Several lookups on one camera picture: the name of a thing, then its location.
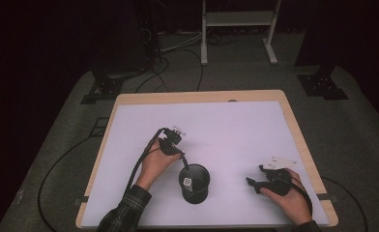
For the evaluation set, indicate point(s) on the white metal desk frame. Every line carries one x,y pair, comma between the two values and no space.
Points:
239,18

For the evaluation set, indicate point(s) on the dark equipment tower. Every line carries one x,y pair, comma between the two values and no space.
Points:
147,32

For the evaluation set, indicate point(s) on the black mesh pen holder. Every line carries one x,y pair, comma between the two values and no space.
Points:
200,193

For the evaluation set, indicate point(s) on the person's right hand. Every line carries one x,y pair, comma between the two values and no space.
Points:
294,203

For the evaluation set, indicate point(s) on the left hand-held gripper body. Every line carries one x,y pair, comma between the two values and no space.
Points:
170,141

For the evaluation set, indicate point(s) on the person's left hand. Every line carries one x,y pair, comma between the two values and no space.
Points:
155,166

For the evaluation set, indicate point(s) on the black stand base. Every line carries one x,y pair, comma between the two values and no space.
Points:
321,85
105,88

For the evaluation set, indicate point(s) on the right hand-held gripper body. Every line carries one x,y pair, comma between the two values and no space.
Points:
279,183

